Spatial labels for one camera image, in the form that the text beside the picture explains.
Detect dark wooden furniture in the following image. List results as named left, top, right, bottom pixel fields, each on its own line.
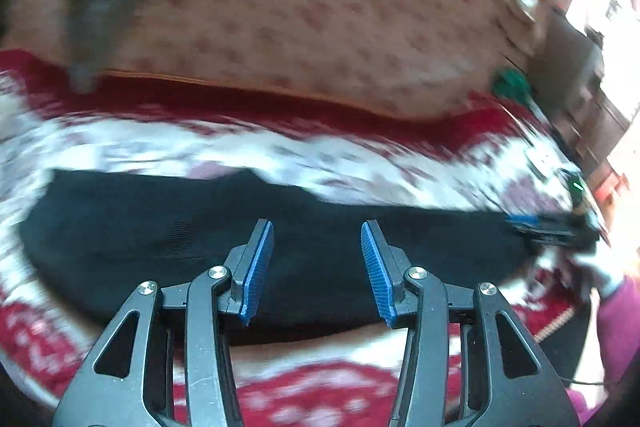
left=527, top=6, right=630, bottom=188

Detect right hand white glove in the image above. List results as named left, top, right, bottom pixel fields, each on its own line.
left=568, top=248, right=625, bottom=299

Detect green cable bundle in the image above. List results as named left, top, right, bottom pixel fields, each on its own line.
left=490, top=67, right=533, bottom=104

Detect red white floral blanket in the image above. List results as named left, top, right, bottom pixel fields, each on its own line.
left=0, top=48, right=601, bottom=427

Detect floral pink quilt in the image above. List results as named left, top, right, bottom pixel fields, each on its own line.
left=1, top=0, right=535, bottom=119

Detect black pants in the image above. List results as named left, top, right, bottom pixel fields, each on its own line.
left=17, top=170, right=528, bottom=346

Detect pink sleeve right forearm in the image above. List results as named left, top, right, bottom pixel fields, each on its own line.
left=597, top=277, right=640, bottom=392

